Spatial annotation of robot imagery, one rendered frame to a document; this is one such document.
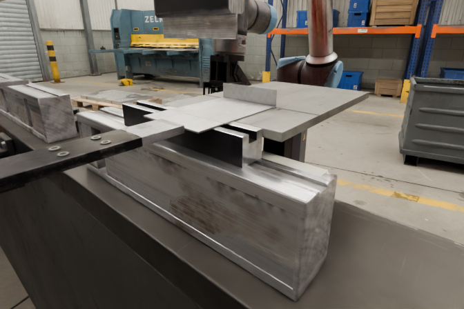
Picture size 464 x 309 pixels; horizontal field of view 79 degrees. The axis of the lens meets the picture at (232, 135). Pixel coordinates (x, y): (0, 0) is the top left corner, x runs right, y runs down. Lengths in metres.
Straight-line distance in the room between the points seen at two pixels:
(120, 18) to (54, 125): 7.33
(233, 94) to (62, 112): 0.41
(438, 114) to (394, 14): 3.66
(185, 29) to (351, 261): 0.28
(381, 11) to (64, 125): 5.97
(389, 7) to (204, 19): 6.04
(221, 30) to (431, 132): 2.70
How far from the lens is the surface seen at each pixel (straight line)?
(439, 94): 2.83
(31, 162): 0.22
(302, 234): 0.23
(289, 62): 1.19
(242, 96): 0.38
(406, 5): 6.28
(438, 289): 0.33
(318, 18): 1.08
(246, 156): 0.26
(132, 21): 8.11
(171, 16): 0.30
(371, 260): 0.33
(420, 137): 2.90
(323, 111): 0.34
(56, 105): 0.68
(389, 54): 6.86
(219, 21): 0.27
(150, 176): 0.35
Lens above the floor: 1.08
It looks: 19 degrees down
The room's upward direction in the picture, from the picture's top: straight up
